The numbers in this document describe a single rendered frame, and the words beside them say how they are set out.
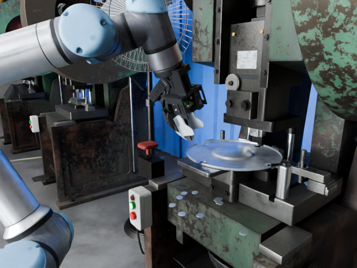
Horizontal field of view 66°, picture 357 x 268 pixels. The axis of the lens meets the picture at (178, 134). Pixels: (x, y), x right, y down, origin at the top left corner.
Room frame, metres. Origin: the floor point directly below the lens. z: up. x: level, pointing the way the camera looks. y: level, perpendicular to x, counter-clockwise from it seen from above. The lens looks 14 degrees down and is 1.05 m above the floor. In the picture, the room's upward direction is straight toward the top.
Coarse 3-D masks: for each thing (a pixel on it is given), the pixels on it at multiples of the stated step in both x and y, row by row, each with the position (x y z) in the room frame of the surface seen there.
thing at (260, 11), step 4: (252, 0) 0.89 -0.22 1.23; (256, 0) 0.87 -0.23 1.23; (260, 0) 0.86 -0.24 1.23; (264, 0) 0.86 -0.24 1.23; (252, 4) 0.89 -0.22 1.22; (256, 4) 0.88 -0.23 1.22; (260, 4) 0.87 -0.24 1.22; (264, 4) 0.86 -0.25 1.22; (252, 8) 0.91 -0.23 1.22; (256, 8) 0.91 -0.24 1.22; (260, 8) 0.89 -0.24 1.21; (264, 8) 0.88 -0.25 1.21; (260, 12) 0.89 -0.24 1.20; (264, 12) 0.88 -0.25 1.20; (260, 16) 0.89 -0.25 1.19
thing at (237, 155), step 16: (208, 144) 0.93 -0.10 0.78; (224, 144) 0.93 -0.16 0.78; (240, 144) 0.93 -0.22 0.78; (256, 144) 0.93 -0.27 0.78; (192, 160) 0.76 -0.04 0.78; (208, 160) 0.76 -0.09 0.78; (224, 160) 0.76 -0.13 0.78; (240, 160) 0.76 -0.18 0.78; (256, 160) 0.76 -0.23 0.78; (272, 160) 0.76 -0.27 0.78
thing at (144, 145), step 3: (147, 141) 1.04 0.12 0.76; (150, 141) 1.04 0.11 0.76; (153, 141) 1.04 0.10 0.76; (138, 144) 1.01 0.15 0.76; (141, 144) 1.00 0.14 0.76; (144, 144) 1.00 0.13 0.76; (147, 144) 1.00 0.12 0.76; (150, 144) 1.00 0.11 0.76; (153, 144) 1.00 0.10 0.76; (156, 144) 1.01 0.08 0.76; (141, 147) 0.99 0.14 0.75; (144, 147) 0.98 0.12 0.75; (147, 147) 0.98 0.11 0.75; (150, 147) 0.99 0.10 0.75; (153, 147) 1.00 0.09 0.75; (156, 147) 1.01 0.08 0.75; (147, 150) 1.01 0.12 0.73; (147, 153) 1.01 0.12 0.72
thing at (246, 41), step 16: (240, 32) 0.87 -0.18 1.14; (256, 32) 0.83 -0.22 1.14; (240, 48) 0.87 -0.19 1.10; (256, 48) 0.83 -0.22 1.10; (240, 64) 0.87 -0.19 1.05; (256, 64) 0.82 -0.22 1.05; (240, 80) 0.87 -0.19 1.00; (256, 80) 0.82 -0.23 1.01; (240, 96) 0.83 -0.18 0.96; (256, 96) 0.80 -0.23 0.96; (272, 96) 0.81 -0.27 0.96; (288, 96) 0.87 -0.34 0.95; (240, 112) 0.82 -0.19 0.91; (256, 112) 0.81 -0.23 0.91; (272, 112) 0.82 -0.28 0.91
